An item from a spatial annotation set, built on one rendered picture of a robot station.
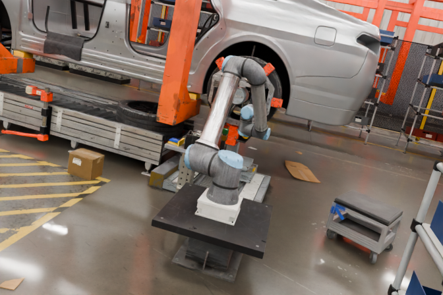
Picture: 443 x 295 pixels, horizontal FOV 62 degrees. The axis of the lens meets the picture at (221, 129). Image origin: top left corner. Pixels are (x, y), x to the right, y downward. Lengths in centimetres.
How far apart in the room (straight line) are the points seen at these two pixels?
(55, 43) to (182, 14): 167
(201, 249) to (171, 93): 134
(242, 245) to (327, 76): 183
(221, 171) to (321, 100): 151
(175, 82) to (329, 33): 135
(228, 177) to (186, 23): 137
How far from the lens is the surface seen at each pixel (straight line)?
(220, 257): 220
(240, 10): 339
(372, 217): 279
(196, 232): 196
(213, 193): 210
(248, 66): 221
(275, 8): 335
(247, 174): 332
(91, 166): 307
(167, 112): 303
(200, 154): 212
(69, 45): 409
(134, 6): 625
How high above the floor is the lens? 126
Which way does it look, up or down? 13 degrees down
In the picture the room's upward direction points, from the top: 12 degrees clockwise
